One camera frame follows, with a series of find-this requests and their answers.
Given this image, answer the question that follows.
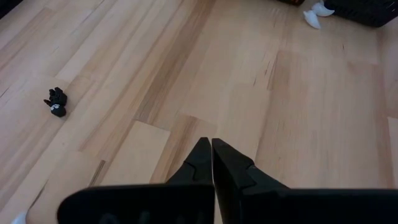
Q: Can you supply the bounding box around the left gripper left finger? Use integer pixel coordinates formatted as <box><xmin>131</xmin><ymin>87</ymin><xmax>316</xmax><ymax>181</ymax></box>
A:
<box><xmin>166</xmin><ymin>136</ymin><xmax>216</xmax><ymax>224</ymax></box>

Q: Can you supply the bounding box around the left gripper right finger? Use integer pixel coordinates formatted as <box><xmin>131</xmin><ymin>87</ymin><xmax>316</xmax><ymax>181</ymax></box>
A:
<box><xmin>211</xmin><ymin>138</ymin><xmax>289</xmax><ymax>224</ymax></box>

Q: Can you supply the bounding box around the small black plastic figure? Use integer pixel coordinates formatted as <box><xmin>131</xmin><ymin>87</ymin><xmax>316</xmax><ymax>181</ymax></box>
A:
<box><xmin>43</xmin><ymin>86</ymin><xmax>68</xmax><ymax>118</ymax></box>

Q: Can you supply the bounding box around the black perforated plastic basket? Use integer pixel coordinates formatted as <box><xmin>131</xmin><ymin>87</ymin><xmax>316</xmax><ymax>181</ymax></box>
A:
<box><xmin>323</xmin><ymin>0</ymin><xmax>398</xmax><ymax>28</ymax></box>

